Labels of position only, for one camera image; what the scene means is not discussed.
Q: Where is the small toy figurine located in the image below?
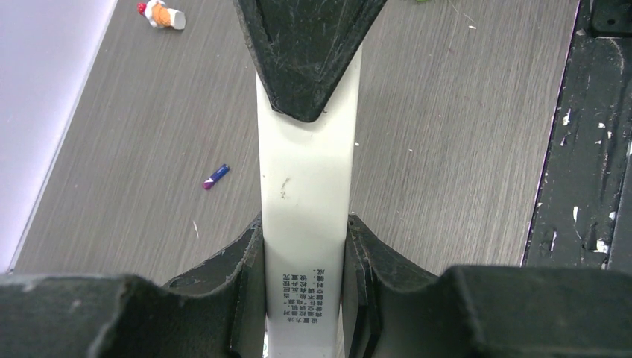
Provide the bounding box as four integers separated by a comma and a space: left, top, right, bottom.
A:
136, 0, 186, 31

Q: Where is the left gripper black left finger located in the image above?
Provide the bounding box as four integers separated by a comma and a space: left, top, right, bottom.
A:
1, 219, 265, 357

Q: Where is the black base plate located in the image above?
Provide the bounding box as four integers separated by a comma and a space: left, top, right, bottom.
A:
522, 1, 631, 273

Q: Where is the white remote control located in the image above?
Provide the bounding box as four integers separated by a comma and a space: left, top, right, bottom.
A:
256, 51, 362, 357

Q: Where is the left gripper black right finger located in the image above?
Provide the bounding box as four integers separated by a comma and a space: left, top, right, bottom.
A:
341, 215, 631, 357

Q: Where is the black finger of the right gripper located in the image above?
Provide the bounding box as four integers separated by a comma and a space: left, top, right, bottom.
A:
234, 0, 386, 123

